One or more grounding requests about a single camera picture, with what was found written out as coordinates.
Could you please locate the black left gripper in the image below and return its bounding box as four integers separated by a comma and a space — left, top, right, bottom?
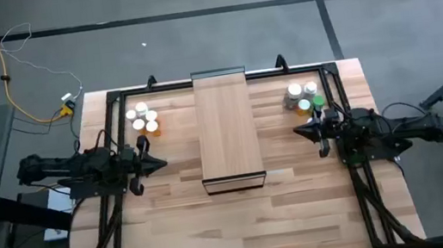
119, 132, 172, 198

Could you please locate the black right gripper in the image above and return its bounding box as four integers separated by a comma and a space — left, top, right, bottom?
291, 106, 342, 162

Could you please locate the green cap medicine bottle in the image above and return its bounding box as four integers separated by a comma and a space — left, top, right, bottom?
311, 94, 327, 113

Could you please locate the large clear white-cap jar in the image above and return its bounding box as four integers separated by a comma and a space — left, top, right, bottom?
283, 82, 306, 110

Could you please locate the pink white-cap medicine bottle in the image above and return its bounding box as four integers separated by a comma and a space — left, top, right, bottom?
124, 108, 139, 123

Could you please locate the white power supply box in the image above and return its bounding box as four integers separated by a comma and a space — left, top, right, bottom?
36, 184, 81, 244

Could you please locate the black slanted beam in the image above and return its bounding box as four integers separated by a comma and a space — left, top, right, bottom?
0, 187, 77, 241

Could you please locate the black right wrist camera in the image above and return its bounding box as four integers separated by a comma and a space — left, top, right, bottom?
322, 107, 340, 124

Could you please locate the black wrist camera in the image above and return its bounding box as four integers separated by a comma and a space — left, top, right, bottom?
114, 144, 134, 162
322, 107, 340, 124

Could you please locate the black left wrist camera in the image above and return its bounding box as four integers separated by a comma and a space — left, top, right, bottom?
114, 144, 134, 162

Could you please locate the black frame bracket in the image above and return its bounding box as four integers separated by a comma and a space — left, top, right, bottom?
144, 74, 159, 90
273, 53, 290, 70

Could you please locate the black aluminium rig frame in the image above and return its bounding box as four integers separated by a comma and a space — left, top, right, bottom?
41, 38, 430, 248

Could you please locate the wooden shelf black frame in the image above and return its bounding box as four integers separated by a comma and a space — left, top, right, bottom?
186, 63, 269, 197

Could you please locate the yellow cable connector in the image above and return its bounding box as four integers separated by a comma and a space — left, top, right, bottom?
58, 102, 77, 119

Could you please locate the thin white cable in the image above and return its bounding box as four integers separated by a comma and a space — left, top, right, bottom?
0, 15, 85, 108

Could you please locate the yellow floor cable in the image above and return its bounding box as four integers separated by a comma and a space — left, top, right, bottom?
0, 0, 77, 130

